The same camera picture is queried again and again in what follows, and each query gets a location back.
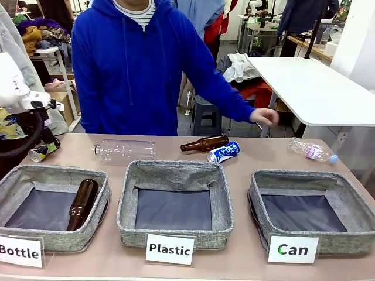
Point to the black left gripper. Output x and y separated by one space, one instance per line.
45 123

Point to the green black drink can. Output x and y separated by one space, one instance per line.
37 154

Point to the person's left forearm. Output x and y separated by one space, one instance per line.
228 99

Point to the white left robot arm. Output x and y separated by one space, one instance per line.
10 82

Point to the grey basket behind Bottle sign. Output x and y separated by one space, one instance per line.
17 181

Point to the grey basket behind Plastic sign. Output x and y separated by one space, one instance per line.
173 175

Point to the blue white drink can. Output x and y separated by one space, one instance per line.
224 152

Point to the grey basket behind Can sign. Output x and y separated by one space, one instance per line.
293 183

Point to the white Can label sign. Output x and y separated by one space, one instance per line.
293 249

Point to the person's left hand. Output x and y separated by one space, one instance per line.
265 116

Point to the cardboard box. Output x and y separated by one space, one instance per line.
63 102

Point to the brown glass beer bottle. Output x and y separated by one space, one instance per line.
208 143
85 202

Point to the white metal cart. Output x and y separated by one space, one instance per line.
66 82

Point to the large clear plastic bottle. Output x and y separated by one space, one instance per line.
126 150

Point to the bystander in grey jacket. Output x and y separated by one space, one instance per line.
17 49

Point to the person in blue hoodie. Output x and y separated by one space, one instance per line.
129 73

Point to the white Bottle label sign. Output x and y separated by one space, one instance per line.
17 251

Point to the pile of colourful clothes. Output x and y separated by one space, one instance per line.
44 33

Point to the white Plastic label sign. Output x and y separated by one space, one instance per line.
170 249

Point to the dark plastic stool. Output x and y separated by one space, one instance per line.
206 115

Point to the white cloth heap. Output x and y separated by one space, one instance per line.
240 67

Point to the red cloth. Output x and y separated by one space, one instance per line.
257 93

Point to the small pink-label plastic bottle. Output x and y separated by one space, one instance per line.
312 150

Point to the white side table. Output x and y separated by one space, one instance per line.
310 87

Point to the bystander in dark jacket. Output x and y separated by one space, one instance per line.
304 14

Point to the black stand pole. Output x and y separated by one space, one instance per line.
315 29

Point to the clear water bottle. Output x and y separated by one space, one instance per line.
325 38

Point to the white paper roll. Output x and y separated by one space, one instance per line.
332 48

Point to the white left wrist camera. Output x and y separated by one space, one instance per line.
36 101

